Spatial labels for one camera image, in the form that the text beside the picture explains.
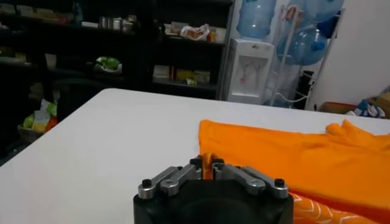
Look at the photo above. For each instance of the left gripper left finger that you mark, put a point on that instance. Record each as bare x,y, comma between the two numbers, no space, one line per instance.
170,181

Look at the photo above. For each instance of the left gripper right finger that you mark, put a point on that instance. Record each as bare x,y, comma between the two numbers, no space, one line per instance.
250,181

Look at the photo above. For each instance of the orange t-shirt white logo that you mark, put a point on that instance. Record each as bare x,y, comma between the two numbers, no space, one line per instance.
304,158

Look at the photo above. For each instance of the white water dispenser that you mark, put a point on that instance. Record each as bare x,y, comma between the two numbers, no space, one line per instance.
250,85

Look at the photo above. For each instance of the small green packet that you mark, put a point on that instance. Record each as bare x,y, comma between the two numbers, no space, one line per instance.
191,82

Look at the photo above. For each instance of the yellow green product box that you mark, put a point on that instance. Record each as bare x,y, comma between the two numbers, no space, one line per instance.
184,75

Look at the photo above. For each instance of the white green product box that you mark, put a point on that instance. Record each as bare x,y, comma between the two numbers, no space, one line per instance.
201,77

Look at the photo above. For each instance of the red white product box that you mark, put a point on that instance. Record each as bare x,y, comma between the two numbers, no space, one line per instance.
161,72

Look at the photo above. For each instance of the open brown cardboard box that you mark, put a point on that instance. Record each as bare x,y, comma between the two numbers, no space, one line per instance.
336,108

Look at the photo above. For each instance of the black shelving unit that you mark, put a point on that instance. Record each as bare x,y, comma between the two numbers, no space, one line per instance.
146,61

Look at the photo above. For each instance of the white metal jug rack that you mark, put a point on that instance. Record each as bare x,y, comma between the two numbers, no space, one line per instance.
284,58

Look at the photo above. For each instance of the orange snack packet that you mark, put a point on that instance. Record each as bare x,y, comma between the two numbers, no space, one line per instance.
51,124

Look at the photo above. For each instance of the green vegetable bag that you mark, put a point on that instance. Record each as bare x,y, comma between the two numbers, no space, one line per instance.
108,63

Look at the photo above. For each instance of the green white snack bag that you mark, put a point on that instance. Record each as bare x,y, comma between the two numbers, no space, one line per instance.
52,109

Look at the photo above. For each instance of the blue white bag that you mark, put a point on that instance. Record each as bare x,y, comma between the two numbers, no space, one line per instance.
368,109

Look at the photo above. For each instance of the white yellow carton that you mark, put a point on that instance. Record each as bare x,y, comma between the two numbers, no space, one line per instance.
41,120

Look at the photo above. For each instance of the brown grocery basket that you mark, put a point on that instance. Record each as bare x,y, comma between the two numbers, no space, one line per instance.
29,135

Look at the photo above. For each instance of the white plastic food bag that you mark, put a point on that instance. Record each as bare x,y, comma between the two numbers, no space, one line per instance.
195,33

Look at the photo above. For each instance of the green round fruit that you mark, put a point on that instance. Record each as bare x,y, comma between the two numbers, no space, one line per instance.
28,121

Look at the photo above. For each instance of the blue labelled water jug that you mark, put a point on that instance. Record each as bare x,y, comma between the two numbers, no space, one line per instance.
256,18

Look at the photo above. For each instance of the white pink hanging bag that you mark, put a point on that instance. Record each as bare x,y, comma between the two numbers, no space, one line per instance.
292,15

